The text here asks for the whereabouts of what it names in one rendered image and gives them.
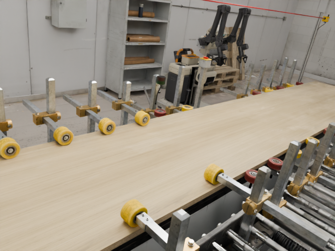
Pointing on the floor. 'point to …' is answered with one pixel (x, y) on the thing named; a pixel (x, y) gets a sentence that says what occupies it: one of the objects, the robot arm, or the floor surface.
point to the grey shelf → (130, 24)
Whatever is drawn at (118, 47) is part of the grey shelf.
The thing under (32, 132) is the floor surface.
